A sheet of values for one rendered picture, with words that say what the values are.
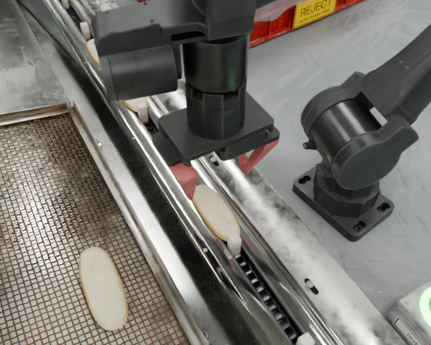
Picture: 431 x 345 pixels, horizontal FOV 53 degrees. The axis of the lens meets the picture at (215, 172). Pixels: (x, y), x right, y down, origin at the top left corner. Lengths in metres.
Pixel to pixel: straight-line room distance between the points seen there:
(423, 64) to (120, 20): 0.31
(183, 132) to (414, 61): 0.25
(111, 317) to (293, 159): 0.37
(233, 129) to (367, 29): 0.64
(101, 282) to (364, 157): 0.30
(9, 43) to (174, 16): 0.55
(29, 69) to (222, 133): 0.45
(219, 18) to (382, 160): 0.27
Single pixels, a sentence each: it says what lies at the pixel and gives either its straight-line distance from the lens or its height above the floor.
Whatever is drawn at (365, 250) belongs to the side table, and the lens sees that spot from 0.60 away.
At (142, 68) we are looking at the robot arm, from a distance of 0.35.
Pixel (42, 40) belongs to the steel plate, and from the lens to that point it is 1.00.
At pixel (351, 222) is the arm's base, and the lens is 0.60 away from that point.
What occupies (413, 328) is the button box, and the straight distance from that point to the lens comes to 0.50.
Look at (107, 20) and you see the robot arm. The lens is 0.36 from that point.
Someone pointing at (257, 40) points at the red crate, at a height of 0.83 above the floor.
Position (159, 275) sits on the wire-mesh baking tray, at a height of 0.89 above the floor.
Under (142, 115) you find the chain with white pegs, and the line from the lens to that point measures 0.70.
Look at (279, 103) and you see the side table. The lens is 0.78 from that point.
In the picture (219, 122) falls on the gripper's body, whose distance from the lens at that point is 0.40.
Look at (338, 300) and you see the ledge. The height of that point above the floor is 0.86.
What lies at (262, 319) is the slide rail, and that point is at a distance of 0.50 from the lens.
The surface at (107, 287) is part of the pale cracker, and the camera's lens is 0.46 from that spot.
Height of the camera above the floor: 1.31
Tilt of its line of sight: 49 degrees down
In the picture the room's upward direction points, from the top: straight up
